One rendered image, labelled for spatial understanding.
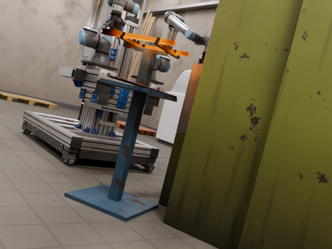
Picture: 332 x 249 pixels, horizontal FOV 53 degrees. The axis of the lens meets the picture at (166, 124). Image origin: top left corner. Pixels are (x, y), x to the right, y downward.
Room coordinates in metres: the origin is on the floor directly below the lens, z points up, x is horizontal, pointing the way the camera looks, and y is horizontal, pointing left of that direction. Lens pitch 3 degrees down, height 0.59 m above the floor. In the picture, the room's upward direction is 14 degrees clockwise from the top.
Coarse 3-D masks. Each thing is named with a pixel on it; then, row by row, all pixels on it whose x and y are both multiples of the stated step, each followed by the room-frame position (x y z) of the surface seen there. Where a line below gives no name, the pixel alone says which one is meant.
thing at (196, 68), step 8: (200, 64) 2.07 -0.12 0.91; (192, 72) 2.09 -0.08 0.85; (200, 72) 2.06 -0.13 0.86; (192, 80) 2.08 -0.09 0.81; (192, 88) 2.07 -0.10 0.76; (192, 96) 2.07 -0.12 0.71; (184, 104) 2.09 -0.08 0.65; (192, 104) 2.06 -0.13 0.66; (184, 112) 2.08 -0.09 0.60; (184, 120) 2.07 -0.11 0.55; (184, 128) 2.07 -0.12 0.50
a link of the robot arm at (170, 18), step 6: (168, 12) 2.98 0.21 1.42; (174, 12) 3.05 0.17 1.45; (168, 18) 2.95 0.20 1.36; (174, 18) 2.92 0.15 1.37; (174, 24) 2.90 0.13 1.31; (180, 24) 2.86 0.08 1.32; (180, 30) 2.85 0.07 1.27; (186, 30) 2.80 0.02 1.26; (192, 30) 2.76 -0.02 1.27; (186, 36) 2.76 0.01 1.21; (192, 36) 2.74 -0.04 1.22; (198, 36) 2.79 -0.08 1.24
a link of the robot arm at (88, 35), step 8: (96, 0) 2.60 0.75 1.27; (96, 8) 2.61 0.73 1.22; (88, 16) 2.63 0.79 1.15; (96, 16) 2.62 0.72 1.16; (88, 24) 2.62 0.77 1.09; (96, 24) 2.64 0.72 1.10; (80, 32) 2.64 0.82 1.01; (88, 32) 2.61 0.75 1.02; (96, 32) 2.65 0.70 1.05; (80, 40) 2.62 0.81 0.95; (88, 40) 2.62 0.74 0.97; (96, 40) 2.65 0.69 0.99
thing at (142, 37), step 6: (102, 30) 1.89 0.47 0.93; (108, 30) 1.87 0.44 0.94; (114, 30) 1.85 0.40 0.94; (114, 36) 1.87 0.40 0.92; (126, 36) 1.82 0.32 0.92; (132, 36) 1.80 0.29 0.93; (138, 36) 1.79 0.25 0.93; (144, 36) 1.78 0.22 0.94; (162, 42) 1.74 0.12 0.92; (168, 42) 1.73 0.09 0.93; (174, 42) 1.73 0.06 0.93
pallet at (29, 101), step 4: (0, 92) 6.86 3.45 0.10; (4, 92) 7.15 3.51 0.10; (0, 96) 6.96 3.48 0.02; (4, 96) 6.76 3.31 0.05; (8, 96) 6.62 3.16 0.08; (12, 96) 6.67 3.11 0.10; (16, 96) 6.87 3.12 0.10; (20, 96) 7.14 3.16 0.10; (24, 96) 7.45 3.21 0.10; (8, 100) 6.63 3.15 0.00; (20, 100) 7.30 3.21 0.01; (24, 100) 7.12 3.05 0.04; (28, 100) 6.94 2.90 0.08; (32, 100) 6.93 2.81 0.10; (36, 100) 7.14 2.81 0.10; (40, 100) 7.44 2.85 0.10; (44, 100) 7.83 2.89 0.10; (32, 104) 6.94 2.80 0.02; (40, 104) 7.56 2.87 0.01; (44, 104) 7.37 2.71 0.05; (48, 104) 7.21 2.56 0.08; (52, 104) 7.22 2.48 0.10; (52, 108) 7.24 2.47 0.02
